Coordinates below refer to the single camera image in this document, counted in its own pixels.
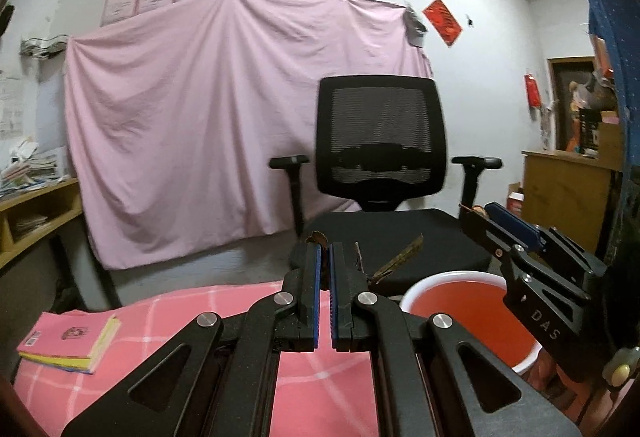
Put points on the brown dried leaf strip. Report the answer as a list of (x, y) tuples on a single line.
[(397, 259)]

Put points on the egg shaped charm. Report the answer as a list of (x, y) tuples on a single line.
[(619, 367)]

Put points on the blue dotted cloth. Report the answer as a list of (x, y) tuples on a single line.
[(607, 17)]

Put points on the pile of papers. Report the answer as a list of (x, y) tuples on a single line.
[(30, 167)]

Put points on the black mesh office chair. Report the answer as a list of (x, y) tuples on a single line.
[(380, 142)]

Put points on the pink book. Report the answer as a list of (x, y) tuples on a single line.
[(70, 339)]

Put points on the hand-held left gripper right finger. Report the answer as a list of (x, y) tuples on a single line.
[(334, 297)]

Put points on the wooden shelf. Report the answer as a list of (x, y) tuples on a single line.
[(45, 204)]

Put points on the pink hanging sheet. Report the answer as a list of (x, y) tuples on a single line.
[(200, 117)]

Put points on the red cardboard box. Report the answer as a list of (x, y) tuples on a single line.
[(515, 199)]

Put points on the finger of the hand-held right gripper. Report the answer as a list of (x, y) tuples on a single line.
[(487, 237), (515, 223)]

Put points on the wooden cabinet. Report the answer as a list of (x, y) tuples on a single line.
[(565, 187)]

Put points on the grey crumpled tape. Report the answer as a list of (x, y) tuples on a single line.
[(415, 24)]

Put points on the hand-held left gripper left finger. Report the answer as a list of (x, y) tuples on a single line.
[(317, 297)]

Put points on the red bucket with white rim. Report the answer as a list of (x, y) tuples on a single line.
[(465, 312)]

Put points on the white wall notes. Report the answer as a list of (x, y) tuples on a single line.
[(10, 109)]

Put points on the red wall poster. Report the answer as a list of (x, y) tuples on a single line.
[(442, 22)]

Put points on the framed picture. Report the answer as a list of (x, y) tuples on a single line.
[(567, 102)]

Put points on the black printed box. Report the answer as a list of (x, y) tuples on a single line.
[(590, 132)]

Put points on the pink checked blanket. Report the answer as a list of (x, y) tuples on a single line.
[(165, 317)]

